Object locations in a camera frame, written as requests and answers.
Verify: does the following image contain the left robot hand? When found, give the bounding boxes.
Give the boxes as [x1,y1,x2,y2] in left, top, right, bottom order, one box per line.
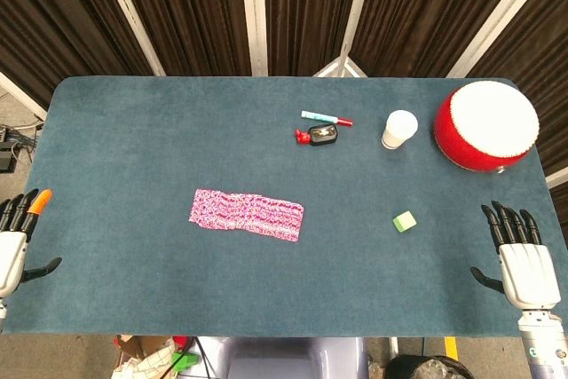
[0,188,63,299]

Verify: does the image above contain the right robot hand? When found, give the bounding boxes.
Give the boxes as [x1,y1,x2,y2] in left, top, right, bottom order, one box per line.
[469,200,563,312]

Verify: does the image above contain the pink patterned cloth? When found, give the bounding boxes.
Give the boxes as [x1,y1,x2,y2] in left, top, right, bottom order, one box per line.
[187,188,305,244]

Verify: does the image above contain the black power adapter with cables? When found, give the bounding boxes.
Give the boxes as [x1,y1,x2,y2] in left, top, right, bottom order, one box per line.
[0,125,21,174]

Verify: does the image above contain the orange rubber fingertip cover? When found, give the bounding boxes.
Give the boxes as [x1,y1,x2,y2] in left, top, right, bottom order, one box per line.
[27,189,53,216]

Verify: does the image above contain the green foam cube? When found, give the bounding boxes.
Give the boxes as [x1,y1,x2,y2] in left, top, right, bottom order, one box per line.
[391,210,418,233]

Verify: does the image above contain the black trash bag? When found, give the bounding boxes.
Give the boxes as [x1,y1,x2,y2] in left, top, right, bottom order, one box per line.
[383,354,476,379]

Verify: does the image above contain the red white ball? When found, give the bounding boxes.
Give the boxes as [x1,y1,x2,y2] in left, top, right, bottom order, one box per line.
[433,80,540,175]

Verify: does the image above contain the cardboard and paper pile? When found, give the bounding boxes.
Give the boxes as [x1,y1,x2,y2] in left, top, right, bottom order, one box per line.
[113,334,187,379]

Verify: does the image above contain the white paper cup stack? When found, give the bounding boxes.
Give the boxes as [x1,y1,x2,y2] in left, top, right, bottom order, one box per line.
[380,109,419,150]

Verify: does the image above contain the green plastic block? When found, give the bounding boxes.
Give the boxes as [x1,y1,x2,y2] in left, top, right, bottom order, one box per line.
[171,351,199,374]

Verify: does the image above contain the dark brown curtain panel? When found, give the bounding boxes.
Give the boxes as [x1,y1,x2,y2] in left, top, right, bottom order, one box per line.
[0,0,153,107]
[469,0,568,178]
[109,0,255,77]
[354,0,536,78]
[264,0,366,77]

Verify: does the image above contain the black case with red cap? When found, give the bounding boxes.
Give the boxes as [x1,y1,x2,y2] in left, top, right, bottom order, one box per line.
[295,124,339,148]

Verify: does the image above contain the grey robot torso base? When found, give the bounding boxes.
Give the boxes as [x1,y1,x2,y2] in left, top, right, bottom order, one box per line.
[224,336,369,379]

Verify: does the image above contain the blue felt table mat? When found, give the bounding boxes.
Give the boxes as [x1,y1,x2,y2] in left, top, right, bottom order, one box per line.
[0,75,568,336]

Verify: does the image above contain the teal marker with red cap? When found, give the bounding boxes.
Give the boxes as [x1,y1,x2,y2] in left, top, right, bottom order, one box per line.
[301,110,354,127]

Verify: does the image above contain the white screen frame post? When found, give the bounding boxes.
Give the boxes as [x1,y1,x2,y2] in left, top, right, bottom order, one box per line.
[312,0,379,78]
[238,0,270,77]
[93,0,166,77]
[446,0,552,79]

